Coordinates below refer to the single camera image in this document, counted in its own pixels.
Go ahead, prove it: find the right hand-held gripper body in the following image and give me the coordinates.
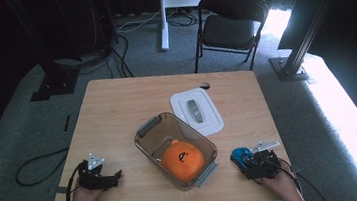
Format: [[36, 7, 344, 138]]
[[244, 138, 285, 182]]

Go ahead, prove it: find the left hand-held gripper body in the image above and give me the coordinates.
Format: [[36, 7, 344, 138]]
[[75, 150, 116, 193]]

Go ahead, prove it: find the blue toy car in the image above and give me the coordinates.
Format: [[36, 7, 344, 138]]
[[228, 145, 257, 173]]

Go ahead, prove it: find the clear storage box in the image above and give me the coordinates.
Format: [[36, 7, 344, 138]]
[[130, 106, 223, 196]]

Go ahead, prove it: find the orange plush toy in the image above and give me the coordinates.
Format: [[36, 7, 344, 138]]
[[158, 135, 208, 187]]

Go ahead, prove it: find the white lid with grey handle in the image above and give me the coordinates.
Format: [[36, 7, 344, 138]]
[[167, 84, 226, 141]]

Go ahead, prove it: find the person's right hand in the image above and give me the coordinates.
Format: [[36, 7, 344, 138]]
[[254, 168, 301, 201]]

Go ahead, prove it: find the grey tape piece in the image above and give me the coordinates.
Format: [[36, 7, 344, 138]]
[[53, 184, 72, 196]]

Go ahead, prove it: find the black tape strip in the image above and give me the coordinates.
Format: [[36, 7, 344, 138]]
[[61, 114, 74, 134]]

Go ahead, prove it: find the black metal stand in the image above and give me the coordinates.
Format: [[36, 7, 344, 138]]
[[4, 0, 84, 105], [261, 0, 357, 85]]

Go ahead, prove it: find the black folding chair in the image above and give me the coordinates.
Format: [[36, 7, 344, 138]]
[[186, 0, 278, 78]]

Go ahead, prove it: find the black equipment rack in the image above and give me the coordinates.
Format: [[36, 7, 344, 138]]
[[51, 0, 122, 65]]

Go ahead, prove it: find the left hand-held gripper cable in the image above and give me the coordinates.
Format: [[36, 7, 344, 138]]
[[60, 159, 91, 201]]

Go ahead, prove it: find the hand-held gripper cable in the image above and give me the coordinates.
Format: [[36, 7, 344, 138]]
[[277, 153, 330, 201], [60, 159, 91, 201]]

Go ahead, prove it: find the right hand-held gripper cable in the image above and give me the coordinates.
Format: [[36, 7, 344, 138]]
[[277, 153, 330, 201]]

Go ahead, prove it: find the black looped floor cable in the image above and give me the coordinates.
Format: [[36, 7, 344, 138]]
[[12, 146, 74, 189]]

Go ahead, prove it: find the black floor cable bundle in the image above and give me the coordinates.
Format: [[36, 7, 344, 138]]
[[53, 33, 136, 86]]

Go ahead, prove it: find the white desk frame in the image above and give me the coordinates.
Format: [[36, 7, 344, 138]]
[[156, 0, 252, 53]]

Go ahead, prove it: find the white floor cable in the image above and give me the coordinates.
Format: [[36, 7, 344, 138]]
[[114, 9, 164, 35]]

